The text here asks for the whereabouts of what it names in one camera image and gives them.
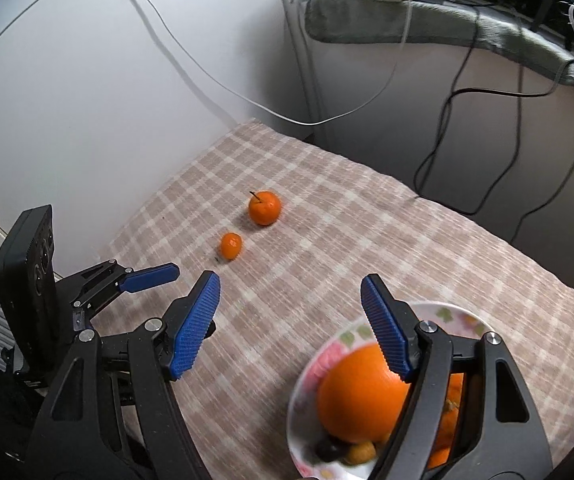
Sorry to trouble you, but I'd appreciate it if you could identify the large dimpled orange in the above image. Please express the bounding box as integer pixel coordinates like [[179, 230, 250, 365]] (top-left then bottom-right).
[[427, 374, 464, 469]]

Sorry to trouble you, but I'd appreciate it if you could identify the large smooth orange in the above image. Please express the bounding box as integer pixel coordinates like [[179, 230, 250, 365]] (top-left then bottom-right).
[[316, 344, 409, 444]]

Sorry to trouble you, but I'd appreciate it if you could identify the small orange kumquat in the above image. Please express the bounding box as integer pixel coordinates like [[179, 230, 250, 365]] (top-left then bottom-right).
[[220, 232, 242, 261]]

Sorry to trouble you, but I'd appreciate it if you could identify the small mandarin with stem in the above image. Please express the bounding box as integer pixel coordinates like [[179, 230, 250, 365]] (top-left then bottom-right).
[[248, 191, 281, 226]]

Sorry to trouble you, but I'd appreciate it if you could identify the dark round fruit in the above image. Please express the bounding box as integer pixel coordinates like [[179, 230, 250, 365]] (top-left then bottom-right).
[[314, 436, 351, 463]]

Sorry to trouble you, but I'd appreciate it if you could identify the floral white plate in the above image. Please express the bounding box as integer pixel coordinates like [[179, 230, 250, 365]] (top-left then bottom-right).
[[286, 300, 492, 480]]

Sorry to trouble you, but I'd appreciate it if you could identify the brown small fruit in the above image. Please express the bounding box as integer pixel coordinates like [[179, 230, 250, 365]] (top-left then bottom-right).
[[342, 441, 377, 466]]

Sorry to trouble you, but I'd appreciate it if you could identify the pink plaid tablecloth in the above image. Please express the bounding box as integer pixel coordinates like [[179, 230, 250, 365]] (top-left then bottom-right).
[[96, 122, 574, 479]]

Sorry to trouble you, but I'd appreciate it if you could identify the grey sofa armrest cushion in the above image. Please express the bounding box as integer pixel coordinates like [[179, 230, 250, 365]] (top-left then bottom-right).
[[304, 0, 574, 79]]

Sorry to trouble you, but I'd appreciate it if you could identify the black cable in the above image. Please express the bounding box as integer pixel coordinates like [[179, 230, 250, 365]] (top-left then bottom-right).
[[412, 4, 574, 216], [508, 49, 574, 244]]

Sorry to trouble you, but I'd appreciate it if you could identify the white charging cable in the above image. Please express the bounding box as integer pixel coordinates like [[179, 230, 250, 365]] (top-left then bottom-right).
[[116, 0, 413, 127]]

